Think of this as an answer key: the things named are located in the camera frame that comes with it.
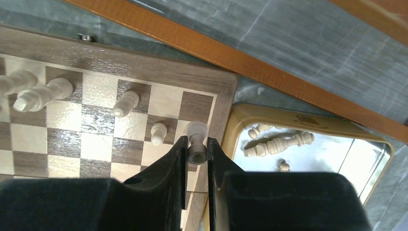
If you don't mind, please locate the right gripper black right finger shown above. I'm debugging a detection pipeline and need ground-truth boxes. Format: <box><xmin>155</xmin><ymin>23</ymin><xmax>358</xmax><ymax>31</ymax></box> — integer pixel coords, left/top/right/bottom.
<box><xmin>207</xmin><ymin>138</ymin><xmax>371</xmax><ymax>231</ymax></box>

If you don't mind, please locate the wooden chessboard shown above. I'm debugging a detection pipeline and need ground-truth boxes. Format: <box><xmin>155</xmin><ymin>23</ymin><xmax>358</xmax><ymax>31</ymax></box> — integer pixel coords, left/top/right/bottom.
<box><xmin>0</xmin><ymin>25</ymin><xmax>238</xmax><ymax>231</ymax></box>

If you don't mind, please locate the white queen chess piece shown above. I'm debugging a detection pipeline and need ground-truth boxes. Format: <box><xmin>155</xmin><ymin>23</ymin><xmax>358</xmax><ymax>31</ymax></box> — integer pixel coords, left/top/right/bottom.
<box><xmin>0</xmin><ymin>70</ymin><xmax>38</xmax><ymax>97</ymax></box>

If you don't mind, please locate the white chess pawn lying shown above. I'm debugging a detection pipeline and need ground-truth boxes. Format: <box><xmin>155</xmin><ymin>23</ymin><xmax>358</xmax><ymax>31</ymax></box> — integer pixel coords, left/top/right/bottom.
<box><xmin>248</xmin><ymin>123</ymin><xmax>273</xmax><ymax>139</ymax></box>

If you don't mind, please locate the white chess king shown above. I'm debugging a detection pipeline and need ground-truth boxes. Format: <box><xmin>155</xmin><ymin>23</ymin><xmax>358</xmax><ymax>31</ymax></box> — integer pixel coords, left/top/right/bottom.
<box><xmin>243</xmin><ymin>132</ymin><xmax>315</xmax><ymax>157</ymax></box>

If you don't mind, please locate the white bishop chess piece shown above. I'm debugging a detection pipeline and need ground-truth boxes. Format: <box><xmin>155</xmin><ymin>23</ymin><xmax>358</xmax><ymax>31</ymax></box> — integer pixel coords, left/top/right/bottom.
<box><xmin>13</xmin><ymin>78</ymin><xmax>74</xmax><ymax>113</ymax></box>

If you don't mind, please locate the orange wooden shelf rack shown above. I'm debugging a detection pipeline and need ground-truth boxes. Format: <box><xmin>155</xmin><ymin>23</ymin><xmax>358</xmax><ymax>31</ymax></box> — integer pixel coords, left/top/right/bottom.
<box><xmin>71</xmin><ymin>0</ymin><xmax>408</xmax><ymax>143</ymax></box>

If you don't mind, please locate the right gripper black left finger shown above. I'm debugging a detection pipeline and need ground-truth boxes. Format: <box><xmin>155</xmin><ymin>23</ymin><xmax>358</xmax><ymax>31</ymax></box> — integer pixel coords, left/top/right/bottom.
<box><xmin>0</xmin><ymin>136</ymin><xmax>188</xmax><ymax>231</ymax></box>

